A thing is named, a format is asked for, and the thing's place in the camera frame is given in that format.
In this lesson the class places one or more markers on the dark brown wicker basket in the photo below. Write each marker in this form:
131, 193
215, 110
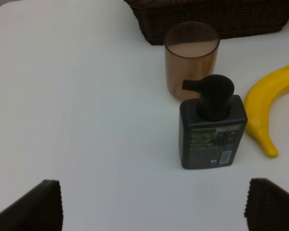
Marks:
230, 18

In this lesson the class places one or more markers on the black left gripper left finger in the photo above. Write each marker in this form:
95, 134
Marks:
40, 209

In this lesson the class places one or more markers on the dark green pump bottle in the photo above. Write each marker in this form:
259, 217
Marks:
210, 126

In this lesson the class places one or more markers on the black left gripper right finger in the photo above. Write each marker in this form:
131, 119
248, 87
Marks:
267, 207

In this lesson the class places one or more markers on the brown translucent plastic cup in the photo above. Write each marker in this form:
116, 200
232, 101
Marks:
190, 54

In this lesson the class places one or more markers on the yellow banana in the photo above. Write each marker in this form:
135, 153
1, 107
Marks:
258, 102

